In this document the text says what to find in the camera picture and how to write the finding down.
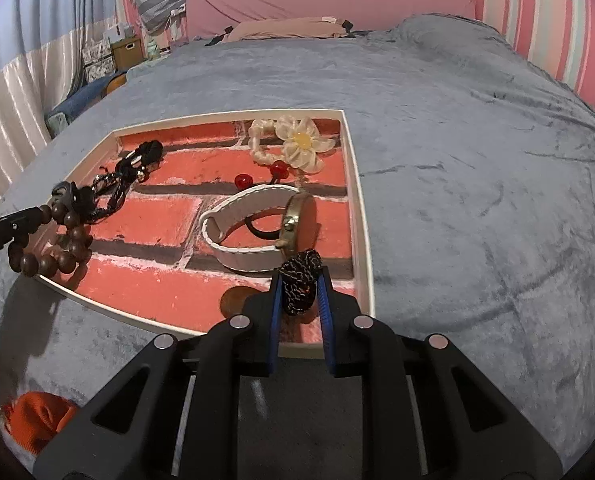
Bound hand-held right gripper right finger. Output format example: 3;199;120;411
316;267;563;480

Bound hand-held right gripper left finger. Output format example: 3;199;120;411
32;272;283;480

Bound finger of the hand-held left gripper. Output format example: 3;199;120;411
0;205;53;263

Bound brown pendant with black cord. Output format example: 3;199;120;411
220;249;323;320

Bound black hair claw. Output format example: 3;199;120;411
51;181;95;211

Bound white strap wristwatch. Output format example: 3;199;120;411
198;184;319;275

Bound brown wooden bead bracelet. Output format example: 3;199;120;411
7;200;94;278

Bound black braided bracelet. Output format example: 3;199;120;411
84;170;133;223

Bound brick-print jewelry tray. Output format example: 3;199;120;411
34;108;375;359

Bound black hair tie red beads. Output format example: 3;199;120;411
234;160;290;242

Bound black flower hair tie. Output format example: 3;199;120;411
114;141;164;181

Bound cream flower scrunchie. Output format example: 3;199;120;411
250;115;337;176

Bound blue cloth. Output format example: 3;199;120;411
47;77;123;126

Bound blue and white curtain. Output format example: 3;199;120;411
0;0;128;221

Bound orange scrunchie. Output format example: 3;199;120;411
0;391;79;455

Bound patterned storage box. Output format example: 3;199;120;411
82;42;115;83

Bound brown cardboard box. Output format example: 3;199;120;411
112;36;144;71

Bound small white box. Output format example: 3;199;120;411
102;22;133;43

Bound beige pillow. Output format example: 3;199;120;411
222;16;351;42

